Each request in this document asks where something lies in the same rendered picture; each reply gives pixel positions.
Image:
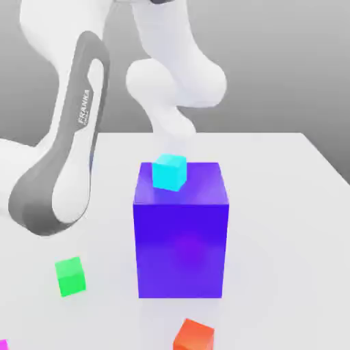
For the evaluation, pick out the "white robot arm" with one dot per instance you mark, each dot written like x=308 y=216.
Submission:
x=169 y=54

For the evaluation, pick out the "small cyan cube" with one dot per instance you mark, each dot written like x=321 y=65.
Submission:
x=169 y=172

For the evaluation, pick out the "small green cube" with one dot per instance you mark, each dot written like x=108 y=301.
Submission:
x=70 y=276

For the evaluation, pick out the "small orange cube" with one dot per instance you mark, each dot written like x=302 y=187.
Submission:
x=193 y=336

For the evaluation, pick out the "small magenta cube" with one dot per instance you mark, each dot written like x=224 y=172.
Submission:
x=2 y=345

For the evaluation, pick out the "large blue box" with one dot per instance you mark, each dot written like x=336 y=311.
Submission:
x=180 y=246

